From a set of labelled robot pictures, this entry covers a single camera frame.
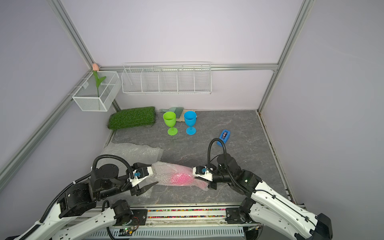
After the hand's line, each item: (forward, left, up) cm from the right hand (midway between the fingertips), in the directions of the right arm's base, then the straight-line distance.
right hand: (196, 173), depth 70 cm
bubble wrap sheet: (-4, +10, +10) cm, 15 cm away
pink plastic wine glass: (-5, +7, +5) cm, 10 cm away
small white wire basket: (+46, +59, +13) cm, 76 cm away
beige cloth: (+51, +11, -17) cm, 55 cm away
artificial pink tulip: (+52, +60, +16) cm, 81 cm away
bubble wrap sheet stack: (+20, +42, -16) cm, 49 cm away
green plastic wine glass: (+40, +18, -5) cm, 44 cm away
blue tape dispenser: (+30, -19, -14) cm, 38 cm away
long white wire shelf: (+61, +20, +11) cm, 65 cm away
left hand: (-3, +18, +8) cm, 20 cm away
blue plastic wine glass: (+38, +4, -3) cm, 38 cm away
